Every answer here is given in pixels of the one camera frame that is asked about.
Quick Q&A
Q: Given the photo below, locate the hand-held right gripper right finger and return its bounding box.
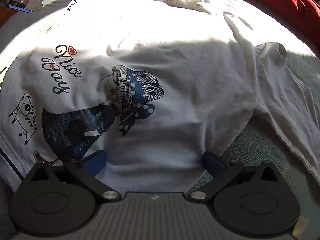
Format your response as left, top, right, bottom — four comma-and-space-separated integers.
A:
188, 151, 280, 203

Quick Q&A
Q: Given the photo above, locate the white printed t-shirt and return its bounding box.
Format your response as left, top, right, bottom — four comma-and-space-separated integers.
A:
0, 0, 320, 197

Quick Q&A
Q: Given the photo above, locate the green plaid bedspread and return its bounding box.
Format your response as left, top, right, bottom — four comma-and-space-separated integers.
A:
186, 42, 320, 230

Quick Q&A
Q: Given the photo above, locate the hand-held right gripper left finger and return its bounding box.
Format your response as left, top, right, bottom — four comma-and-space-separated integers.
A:
29, 150, 120, 202

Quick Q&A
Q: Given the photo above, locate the black cable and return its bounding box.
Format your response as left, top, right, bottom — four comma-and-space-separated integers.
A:
0, 147, 23, 180

